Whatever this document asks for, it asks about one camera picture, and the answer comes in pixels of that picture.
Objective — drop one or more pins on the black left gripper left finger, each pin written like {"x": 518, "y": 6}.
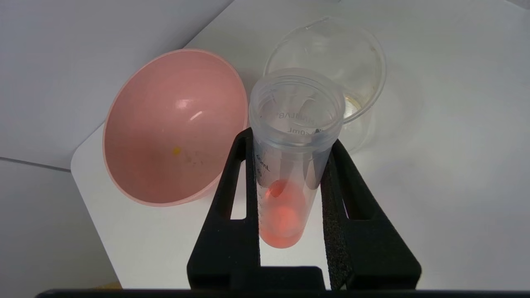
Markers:
{"x": 225, "y": 248}

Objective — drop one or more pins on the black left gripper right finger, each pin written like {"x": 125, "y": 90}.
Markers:
{"x": 364, "y": 256}

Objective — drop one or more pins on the test tube with red pigment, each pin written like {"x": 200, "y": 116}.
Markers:
{"x": 290, "y": 165}

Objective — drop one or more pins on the clear glass beaker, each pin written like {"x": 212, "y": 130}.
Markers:
{"x": 348, "y": 54}

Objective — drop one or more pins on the pink plastic bowl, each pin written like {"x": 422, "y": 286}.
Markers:
{"x": 174, "y": 132}

